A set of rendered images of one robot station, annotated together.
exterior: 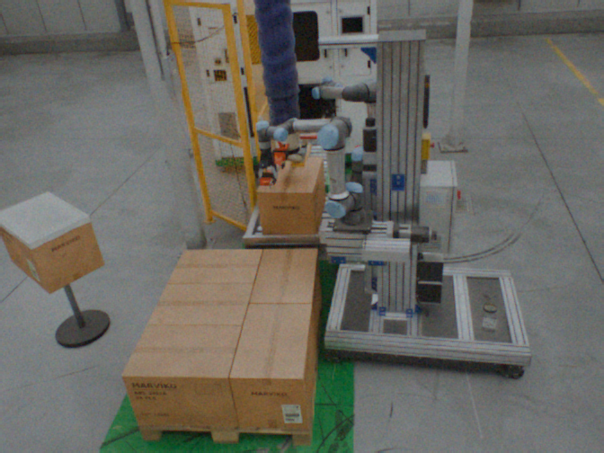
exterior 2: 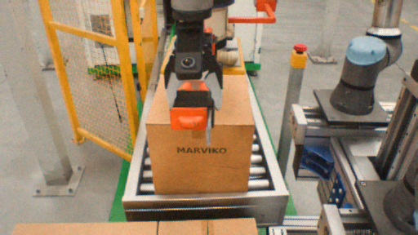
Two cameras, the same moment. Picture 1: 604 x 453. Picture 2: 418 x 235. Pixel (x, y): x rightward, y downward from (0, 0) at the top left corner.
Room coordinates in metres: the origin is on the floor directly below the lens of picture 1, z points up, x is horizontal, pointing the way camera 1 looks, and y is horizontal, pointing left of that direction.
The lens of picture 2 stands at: (2.26, 0.25, 1.61)
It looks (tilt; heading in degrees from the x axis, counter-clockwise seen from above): 34 degrees down; 349
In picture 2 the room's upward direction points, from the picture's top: straight up
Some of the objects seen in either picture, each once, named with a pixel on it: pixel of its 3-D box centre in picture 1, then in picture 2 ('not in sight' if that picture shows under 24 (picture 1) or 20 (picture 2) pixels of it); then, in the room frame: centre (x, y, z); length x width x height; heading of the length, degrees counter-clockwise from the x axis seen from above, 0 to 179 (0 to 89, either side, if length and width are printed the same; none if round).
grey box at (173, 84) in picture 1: (172, 75); not in sight; (4.04, 0.88, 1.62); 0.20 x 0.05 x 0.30; 172
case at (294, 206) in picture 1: (293, 196); (202, 123); (3.50, 0.03, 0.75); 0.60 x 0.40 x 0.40; 168
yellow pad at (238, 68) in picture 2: (301, 153); (229, 50); (3.39, -0.05, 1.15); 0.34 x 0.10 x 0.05; 167
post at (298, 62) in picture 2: not in sight; (286, 132); (3.67, -0.50, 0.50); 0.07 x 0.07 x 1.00; 82
